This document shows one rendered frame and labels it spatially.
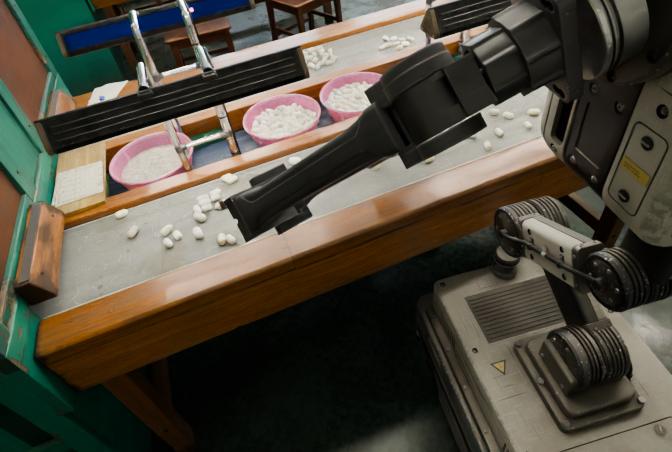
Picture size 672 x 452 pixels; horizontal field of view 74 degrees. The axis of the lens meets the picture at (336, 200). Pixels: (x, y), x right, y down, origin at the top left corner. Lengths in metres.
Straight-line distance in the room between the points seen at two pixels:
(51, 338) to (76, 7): 2.91
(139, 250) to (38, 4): 2.75
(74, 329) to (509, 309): 1.07
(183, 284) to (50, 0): 2.94
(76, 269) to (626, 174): 1.20
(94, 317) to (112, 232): 0.30
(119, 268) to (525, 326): 1.06
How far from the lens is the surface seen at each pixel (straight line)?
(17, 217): 1.37
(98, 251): 1.35
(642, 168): 0.59
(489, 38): 0.47
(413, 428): 1.67
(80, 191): 1.52
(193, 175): 1.40
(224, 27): 3.25
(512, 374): 1.24
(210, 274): 1.10
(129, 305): 1.14
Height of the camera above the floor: 1.57
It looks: 43 degrees down
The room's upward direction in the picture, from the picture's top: 9 degrees counter-clockwise
